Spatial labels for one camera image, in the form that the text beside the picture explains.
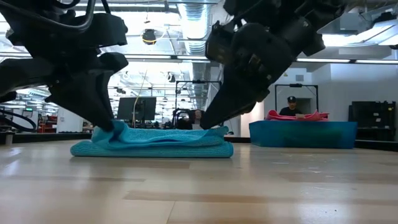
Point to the blue microfiber towel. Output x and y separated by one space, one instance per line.
155 143

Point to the black background monitor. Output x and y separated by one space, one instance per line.
136 109

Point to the white pillar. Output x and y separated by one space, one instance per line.
70 119

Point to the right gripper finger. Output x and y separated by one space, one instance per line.
230 99

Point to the black ceiling camera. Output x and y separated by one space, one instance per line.
149 35

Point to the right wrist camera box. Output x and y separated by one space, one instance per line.
219 43

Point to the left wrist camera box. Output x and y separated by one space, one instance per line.
105 29

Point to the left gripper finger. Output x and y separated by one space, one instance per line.
87 99

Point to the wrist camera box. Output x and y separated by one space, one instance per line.
105 29
219 43

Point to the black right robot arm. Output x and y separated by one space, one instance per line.
295 18

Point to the person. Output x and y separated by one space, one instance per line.
196 117
291 107

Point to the pink microfiber towel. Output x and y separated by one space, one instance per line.
295 116

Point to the black shelf unit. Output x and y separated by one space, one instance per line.
373 121

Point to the silver air duct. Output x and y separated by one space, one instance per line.
195 21

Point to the black metal rig frame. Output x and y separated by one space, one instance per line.
295 85

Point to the long light bar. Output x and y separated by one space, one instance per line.
161 57

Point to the blue plastic bin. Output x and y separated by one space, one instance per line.
304 133

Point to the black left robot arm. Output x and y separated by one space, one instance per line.
46 15

